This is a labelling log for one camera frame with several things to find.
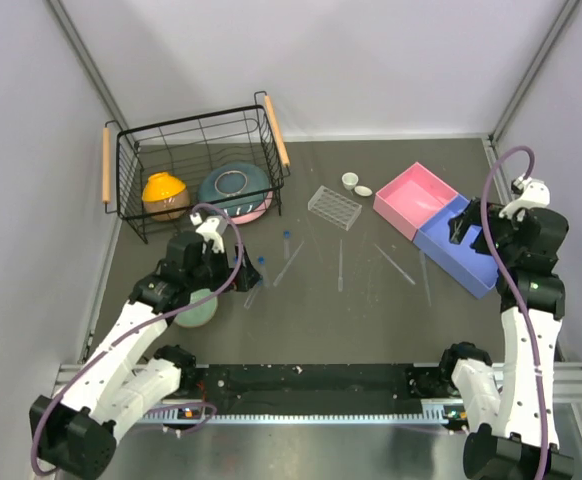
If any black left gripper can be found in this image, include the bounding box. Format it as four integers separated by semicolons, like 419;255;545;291
187;243;262;292

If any clear plastic pipette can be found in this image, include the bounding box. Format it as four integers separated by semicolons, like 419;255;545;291
374;244;416;286
419;250;432;307
273;240;305;287

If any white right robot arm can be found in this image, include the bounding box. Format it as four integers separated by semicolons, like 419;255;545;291
437;198;575;479

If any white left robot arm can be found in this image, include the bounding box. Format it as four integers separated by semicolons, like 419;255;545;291
29;232;260;479

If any blue plastic box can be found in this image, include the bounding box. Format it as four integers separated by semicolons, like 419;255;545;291
413;195;499;299

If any pink plastic box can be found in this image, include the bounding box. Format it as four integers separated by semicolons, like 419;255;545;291
373;162;458;241

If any green ceramic bowl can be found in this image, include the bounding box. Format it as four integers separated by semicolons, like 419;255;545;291
174;289;218;328

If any pink ceramic plate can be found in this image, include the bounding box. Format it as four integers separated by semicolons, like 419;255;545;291
233;192;273;225

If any small white lid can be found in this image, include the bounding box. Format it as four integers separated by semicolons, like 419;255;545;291
354;185;373;197

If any clear test tube rack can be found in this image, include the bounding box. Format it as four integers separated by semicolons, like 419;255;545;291
307;185;362;231

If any orange ceramic bowl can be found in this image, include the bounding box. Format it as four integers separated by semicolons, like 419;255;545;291
142;172;191;222

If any small white cup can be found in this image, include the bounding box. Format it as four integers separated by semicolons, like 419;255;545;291
341;172;359;191

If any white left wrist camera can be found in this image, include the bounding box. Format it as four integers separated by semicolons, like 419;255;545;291
189;213;227;253

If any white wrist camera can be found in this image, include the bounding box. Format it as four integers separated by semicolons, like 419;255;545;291
189;213;227;253
499;176;551;220

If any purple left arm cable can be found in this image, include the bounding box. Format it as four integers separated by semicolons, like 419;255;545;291
29;203;245;475

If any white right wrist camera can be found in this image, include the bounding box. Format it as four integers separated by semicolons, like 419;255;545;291
499;176;551;220

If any black wire basket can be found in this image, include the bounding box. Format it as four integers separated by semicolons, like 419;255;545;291
102;91;290;241

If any aluminium cable rail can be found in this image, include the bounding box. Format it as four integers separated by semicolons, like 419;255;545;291
55;362;582;426

